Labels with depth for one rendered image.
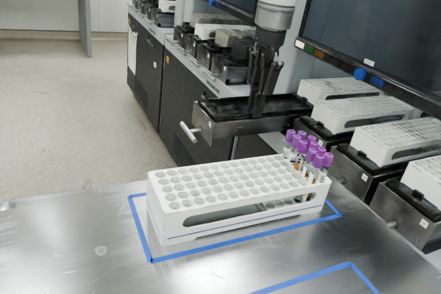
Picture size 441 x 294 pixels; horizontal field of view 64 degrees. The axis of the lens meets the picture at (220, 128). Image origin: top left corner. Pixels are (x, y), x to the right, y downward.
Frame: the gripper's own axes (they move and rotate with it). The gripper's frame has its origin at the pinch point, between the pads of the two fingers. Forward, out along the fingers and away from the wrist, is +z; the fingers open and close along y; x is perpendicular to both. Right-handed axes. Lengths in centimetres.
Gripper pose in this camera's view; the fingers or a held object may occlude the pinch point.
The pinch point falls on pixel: (256, 103)
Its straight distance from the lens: 95.8
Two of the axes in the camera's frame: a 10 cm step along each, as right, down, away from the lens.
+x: -8.9, 1.0, -4.5
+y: -4.4, -4.7, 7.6
